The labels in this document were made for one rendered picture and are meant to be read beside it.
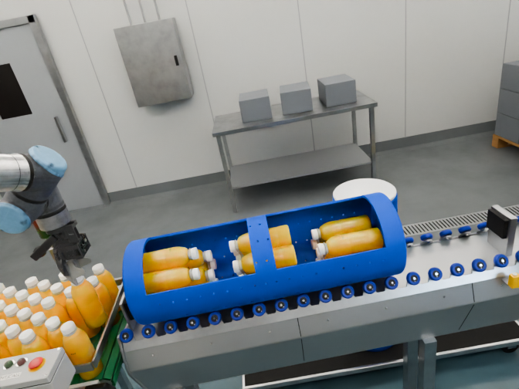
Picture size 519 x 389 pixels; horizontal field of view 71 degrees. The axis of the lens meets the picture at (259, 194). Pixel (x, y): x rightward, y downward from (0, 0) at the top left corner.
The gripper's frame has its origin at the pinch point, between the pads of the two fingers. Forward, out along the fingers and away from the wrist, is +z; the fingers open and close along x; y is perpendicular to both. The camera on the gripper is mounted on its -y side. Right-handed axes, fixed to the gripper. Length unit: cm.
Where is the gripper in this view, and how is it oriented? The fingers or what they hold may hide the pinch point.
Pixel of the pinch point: (76, 277)
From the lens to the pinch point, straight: 136.0
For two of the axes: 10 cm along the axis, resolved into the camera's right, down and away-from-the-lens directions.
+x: -0.8, -4.3, 9.0
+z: 1.7, 8.8, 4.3
